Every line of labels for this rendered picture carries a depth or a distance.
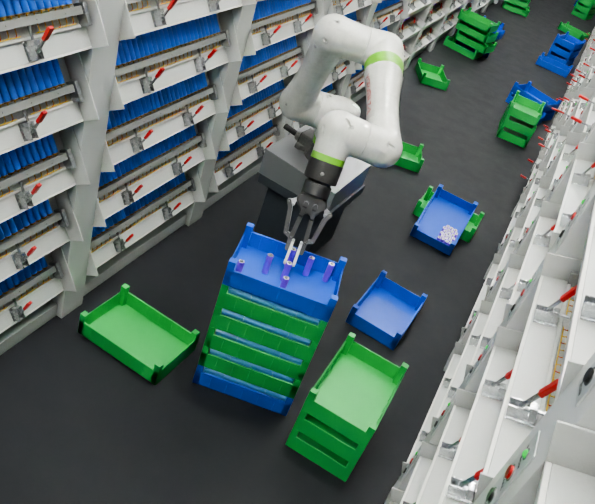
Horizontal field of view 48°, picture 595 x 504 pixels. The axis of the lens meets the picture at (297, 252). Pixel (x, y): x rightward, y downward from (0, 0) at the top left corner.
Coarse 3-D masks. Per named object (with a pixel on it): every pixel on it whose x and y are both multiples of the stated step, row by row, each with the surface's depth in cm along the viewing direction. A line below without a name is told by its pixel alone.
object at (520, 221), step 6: (516, 222) 273; (522, 222) 272; (516, 228) 273; (522, 228) 273; (516, 234) 269; (510, 240) 260; (510, 246) 259; (504, 252) 255; (510, 252) 255; (504, 258) 251; (504, 264) 247; (498, 270) 243; (492, 282) 236; (486, 294) 226
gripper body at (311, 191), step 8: (304, 184) 176; (312, 184) 174; (304, 192) 175; (312, 192) 174; (320, 192) 174; (328, 192) 175; (304, 200) 177; (312, 200) 177; (320, 200) 177; (320, 208) 177
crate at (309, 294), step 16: (240, 240) 184; (256, 240) 190; (272, 240) 189; (240, 256) 186; (256, 256) 189; (304, 256) 190; (320, 256) 189; (240, 272) 173; (256, 272) 183; (272, 272) 185; (320, 272) 192; (336, 272) 189; (240, 288) 175; (256, 288) 174; (272, 288) 173; (288, 288) 182; (304, 288) 184; (320, 288) 186; (336, 288) 183; (288, 304) 175; (304, 304) 174; (320, 304) 173
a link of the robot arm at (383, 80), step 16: (384, 64) 191; (368, 80) 191; (384, 80) 188; (400, 80) 192; (368, 96) 188; (384, 96) 184; (368, 112) 183; (384, 112) 179; (384, 128) 174; (368, 144) 172; (384, 144) 172; (400, 144) 174; (368, 160) 175; (384, 160) 174
